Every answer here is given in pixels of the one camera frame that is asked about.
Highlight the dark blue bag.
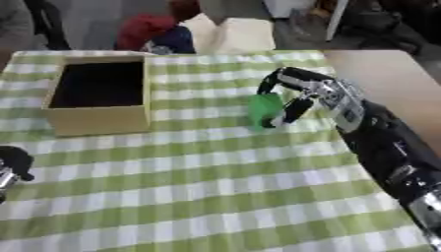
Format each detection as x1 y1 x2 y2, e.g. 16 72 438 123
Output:
150 25 199 55

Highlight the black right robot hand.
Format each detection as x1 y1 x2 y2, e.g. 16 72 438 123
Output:
255 66 367 133

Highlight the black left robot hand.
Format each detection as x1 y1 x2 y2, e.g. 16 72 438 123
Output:
0 145 36 205

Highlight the tan cardboard box black inside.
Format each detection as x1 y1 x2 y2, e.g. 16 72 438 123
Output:
39 53 156 138

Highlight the black bag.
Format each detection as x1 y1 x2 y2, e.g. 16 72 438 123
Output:
341 0 441 57

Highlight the white pole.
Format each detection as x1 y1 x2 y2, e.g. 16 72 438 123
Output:
324 0 351 42

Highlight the black chair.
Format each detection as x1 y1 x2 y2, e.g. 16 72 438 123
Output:
22 0 75 51

